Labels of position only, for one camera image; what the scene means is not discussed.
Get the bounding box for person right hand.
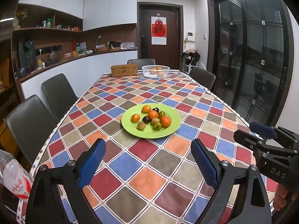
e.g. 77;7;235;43
273;184;289;211

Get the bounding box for brown wooden door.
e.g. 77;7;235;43
136;2;184;70

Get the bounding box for green tomato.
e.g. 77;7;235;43
159;111;166;118
153;122;162;130

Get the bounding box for brown kiwi back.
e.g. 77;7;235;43
151;118;160;125

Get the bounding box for checkered colourful tablecloth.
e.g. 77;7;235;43
16;69;279;224

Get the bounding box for plastic bag red print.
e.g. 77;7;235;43
1;150;33;202

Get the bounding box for large orange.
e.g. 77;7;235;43
160;116;171;127

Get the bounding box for white plastic basket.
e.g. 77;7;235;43
142;65;170;78

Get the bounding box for brown kiwi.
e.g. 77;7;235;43
151;118;160;125
137;121;146;130

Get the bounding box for dark chair far end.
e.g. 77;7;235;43
127;59;156;70

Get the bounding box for dark chair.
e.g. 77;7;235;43
189;67;216;90
41;73;78;121
5;95;58;164

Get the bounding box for dark chair right side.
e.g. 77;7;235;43
189;67;216;90

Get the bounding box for oranges in basket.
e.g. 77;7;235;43
149;67;164;78

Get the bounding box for black coffee machine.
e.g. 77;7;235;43
19;38;36;71

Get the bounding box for black glass sliding door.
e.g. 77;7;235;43
213;0;291;126

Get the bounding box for dark chair near left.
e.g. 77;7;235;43
5;95;58;164

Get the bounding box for red calendar poster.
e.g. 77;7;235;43
151;16;167;46

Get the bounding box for brown kiwi front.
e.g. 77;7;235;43
137;121;146;130

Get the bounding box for green plate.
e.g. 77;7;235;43
121;103;181;139

